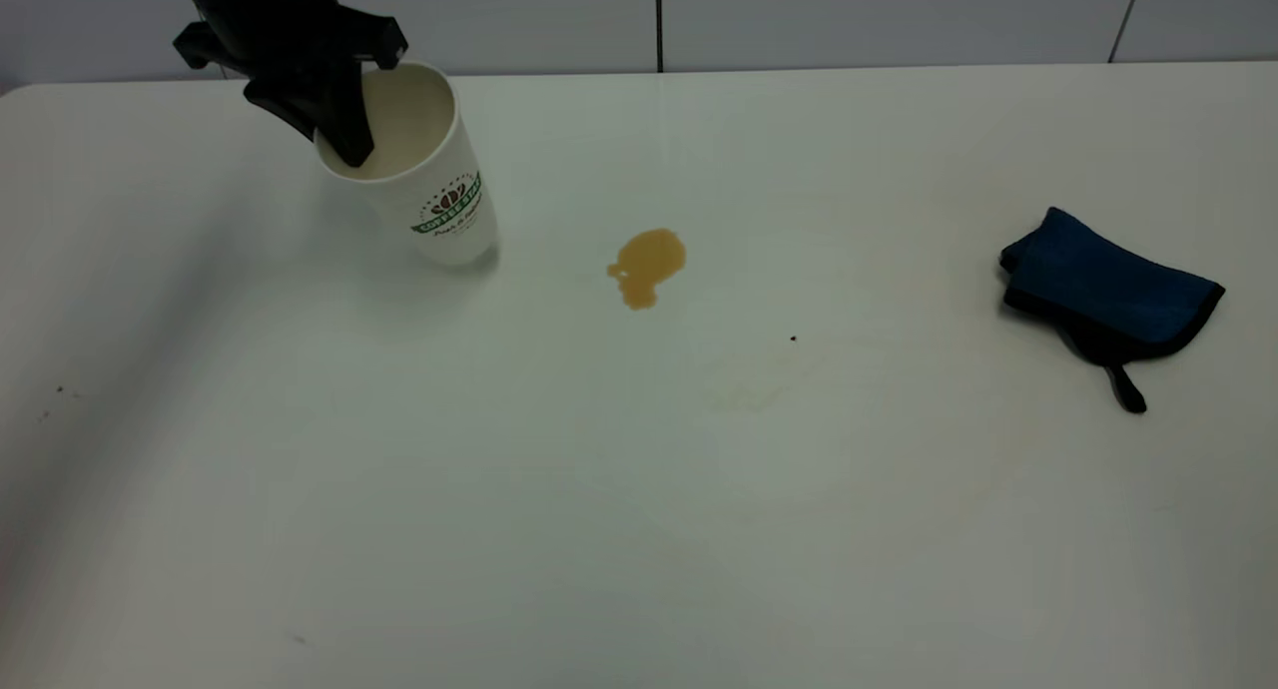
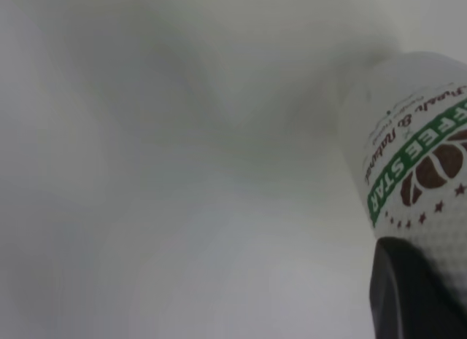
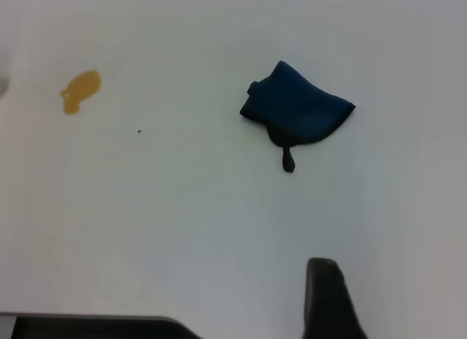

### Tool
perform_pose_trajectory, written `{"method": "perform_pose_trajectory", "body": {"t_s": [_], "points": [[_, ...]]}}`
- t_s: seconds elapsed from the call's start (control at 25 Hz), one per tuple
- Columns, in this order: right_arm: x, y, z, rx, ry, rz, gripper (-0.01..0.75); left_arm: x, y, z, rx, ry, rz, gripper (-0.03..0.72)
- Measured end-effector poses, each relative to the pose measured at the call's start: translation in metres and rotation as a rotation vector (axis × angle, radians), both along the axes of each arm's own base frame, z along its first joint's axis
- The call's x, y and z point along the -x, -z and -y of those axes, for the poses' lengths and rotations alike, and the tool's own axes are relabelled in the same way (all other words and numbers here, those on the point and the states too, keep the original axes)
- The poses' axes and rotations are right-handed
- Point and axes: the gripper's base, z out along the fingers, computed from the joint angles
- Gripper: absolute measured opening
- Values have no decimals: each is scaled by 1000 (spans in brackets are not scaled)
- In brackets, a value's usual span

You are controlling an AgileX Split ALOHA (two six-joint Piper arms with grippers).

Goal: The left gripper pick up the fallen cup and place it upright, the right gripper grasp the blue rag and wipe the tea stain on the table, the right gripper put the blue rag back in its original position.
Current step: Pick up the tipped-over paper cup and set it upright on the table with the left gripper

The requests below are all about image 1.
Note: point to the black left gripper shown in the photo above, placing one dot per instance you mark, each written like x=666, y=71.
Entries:
x=275, y=20

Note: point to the white paper coffee cup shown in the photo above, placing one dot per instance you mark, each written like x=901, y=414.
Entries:
x=439, y=190

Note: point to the blue cloth with black trim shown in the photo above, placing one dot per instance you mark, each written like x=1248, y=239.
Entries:
x=1103, y=285

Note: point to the brown coffee spill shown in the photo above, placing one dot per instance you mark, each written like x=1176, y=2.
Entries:
x=647, y=265

